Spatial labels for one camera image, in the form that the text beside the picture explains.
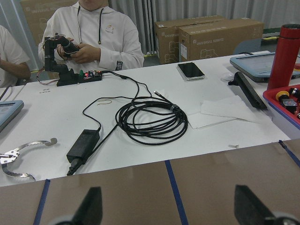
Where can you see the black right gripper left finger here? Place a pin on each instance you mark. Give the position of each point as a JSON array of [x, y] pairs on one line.
[[90, 211]]

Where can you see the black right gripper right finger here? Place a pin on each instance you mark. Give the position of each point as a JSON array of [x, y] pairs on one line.
[[248, 208]]

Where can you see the white paper sheets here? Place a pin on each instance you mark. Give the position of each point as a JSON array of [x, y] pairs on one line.
[[226, 109]]

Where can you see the red parts tray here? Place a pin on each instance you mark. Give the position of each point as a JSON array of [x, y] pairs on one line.
[[288, 122]]

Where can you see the blue teach pendant tablet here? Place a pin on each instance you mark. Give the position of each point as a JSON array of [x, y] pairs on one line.
[[257, 66]]

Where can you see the smartphone on table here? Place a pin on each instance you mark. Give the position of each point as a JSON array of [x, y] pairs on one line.
[[190, 71]]

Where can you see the red thermos bottle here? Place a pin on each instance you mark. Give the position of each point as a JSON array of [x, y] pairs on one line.
[[288, 45]]

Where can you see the person in white hoodie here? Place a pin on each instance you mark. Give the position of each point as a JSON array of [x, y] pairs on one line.
[[107, 39]]

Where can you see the cardboard box front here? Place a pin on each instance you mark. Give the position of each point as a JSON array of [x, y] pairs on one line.
[[221, 38]]

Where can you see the cardboard box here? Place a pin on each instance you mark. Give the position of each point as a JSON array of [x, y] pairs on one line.
[[167, 36], [221, 38]]

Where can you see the cardboard box rear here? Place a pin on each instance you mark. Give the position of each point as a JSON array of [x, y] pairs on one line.
[[167, 36]]

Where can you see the green handled reacher grabber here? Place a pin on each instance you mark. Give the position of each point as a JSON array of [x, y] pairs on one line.
[[11, 155]]

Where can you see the black plastic handle tool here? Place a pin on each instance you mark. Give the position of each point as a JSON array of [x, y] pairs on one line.
[[254, 99]]

